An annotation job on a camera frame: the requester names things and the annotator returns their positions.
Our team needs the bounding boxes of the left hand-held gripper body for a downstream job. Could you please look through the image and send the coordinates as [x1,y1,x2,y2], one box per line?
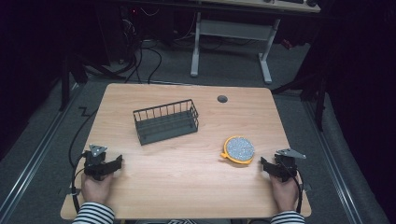
[82,143,109,182]

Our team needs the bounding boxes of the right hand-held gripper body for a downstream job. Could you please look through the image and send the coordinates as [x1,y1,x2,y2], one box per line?
[273,147,307,183]

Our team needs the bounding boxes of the yellow round speckled sponge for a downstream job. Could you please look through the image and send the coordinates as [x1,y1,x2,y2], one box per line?
[219,134,257,165]

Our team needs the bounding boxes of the dark wire basket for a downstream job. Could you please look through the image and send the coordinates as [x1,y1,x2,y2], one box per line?
[133,98,200,147]

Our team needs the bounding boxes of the person's left hand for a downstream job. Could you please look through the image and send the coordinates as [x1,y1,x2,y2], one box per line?
[80,172,115,206]

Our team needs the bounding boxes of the person's right hand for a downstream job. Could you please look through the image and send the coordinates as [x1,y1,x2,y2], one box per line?
[269,173,301,214]

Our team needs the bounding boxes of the black metal stand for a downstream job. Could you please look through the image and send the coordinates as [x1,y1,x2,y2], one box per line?
[58,51,127,113]
[270,69,329,133]

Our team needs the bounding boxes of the dark computer tower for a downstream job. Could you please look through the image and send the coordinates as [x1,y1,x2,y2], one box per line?
[96,4,142,65]

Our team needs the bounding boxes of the white-framed desk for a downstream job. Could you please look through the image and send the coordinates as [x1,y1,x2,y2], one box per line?
[190,0,322,85]

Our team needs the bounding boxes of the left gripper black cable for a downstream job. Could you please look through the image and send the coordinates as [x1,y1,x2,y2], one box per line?
[67,107,98,215]

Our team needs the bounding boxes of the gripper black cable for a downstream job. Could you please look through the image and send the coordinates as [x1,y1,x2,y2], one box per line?
[283,162,304,215]
[67,107,98,215]

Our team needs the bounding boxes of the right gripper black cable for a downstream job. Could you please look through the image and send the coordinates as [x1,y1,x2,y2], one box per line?
[283,162,304,215]

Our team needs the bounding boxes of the metal floor rail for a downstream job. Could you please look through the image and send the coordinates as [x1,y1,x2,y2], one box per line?
[303,101,365,224]
[0,83,82,218]

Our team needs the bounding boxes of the black floor cables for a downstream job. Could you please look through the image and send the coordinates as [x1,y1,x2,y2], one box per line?
[120,36,195,86]

